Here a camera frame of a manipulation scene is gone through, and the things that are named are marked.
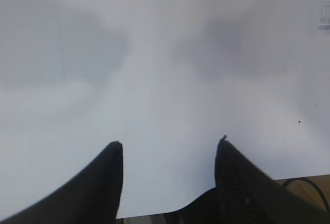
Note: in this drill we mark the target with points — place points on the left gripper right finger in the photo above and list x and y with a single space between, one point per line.
247 195

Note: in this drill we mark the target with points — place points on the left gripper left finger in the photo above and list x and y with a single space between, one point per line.
92 196

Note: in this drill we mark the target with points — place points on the clear plastic ruler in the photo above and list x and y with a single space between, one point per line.
324 13

